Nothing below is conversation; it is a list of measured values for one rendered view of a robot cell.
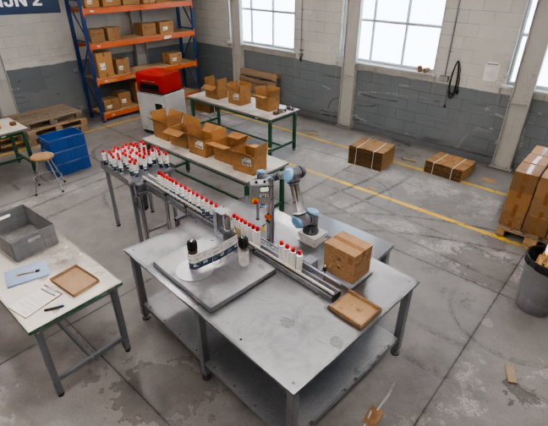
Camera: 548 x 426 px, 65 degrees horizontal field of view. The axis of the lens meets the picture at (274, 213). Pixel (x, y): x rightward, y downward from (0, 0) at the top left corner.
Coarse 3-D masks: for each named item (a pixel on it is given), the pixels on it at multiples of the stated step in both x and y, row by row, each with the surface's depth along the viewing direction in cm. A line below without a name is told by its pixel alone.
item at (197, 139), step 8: (192, 128) 586; (200, 128) 598; (208, 128) 595; (216, 128) 587; (192, 136) 573; (200, 136) 603; (208, 136) 596; (192, 144) 583; (200, 144) 572; (192, 152) 591; (200, 152) 579; (208, 152) 577
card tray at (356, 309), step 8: (344, 296) 332; (352, 296) 332; (360, 296) 328; (328, 304) 319; (336, 304) 324; (344, 304) 324; (352, 304) 324; (360, 304) 324; (368, 304) 324; (376, 304) 319; (336, 312) 315; (344, 312) 317; (352, 312) 317; (360, 312) 317; (368, 312) 317; (376, 312) 313; (352, 320) 306; (360, 320) 310; (368, 320) 307; (360, 328) 302
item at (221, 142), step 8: (224, 128) 575; (216, 136) 566; (224, 136) 576; (232, 136) 577; (240, 136) 573; (248, 136) 570; (208, 144) 551; (216, 144) 553; (224, 144) 580; (232, 144) 580; (240, 144) 554; (216, 152) 567; (224, 152) 556; (224, 160) 562; (232, 160) 552
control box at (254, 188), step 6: (252, 180) 362; (258, 180) 362; (252, 186) 355; (258, 186) 356; (270, 186) 358; (252, 192) 358; (258, 192) 359; (264, 192) 360; (270, 192) 361; (252, 198) 361; (258, 198) 362; (264, 198) 363; (270, 198) 364; (252, 204) 364
